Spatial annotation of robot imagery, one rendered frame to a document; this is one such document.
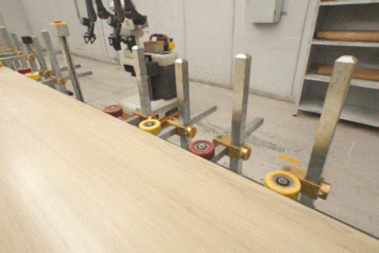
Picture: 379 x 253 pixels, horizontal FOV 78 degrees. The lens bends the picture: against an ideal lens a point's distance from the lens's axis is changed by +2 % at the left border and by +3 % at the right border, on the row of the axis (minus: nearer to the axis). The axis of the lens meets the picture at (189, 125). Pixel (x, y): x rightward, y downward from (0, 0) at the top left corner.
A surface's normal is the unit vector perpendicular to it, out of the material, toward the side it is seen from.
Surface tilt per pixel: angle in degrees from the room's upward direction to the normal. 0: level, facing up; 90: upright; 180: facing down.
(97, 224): 0
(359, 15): 90
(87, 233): 0
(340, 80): 90
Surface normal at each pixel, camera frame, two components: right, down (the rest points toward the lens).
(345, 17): -0.66, 0.37
